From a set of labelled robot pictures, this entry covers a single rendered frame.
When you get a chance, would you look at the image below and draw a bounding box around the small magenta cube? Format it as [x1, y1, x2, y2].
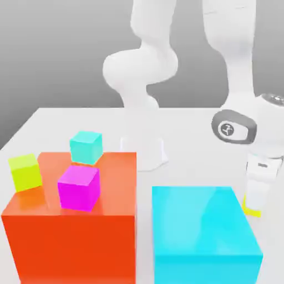
[57, 165, 101, 212]

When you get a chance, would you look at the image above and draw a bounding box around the large cyan box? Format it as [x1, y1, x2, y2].
[151, 185, 264, 284]

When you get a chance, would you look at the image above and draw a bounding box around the small yellow cube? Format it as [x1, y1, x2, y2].
[241, 191, 262, 218]

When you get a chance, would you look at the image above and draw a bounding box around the small turquoise cube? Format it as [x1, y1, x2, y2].
[69, 130, 103, 165]

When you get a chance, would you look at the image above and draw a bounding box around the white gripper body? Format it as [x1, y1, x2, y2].
[245, 153, 280, 184]

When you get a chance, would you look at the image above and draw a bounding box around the large orange box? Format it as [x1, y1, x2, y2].
[1, 151, 138, 284]

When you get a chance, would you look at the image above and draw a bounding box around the small lime cube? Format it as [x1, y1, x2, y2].
[8, 153, 43, 193]

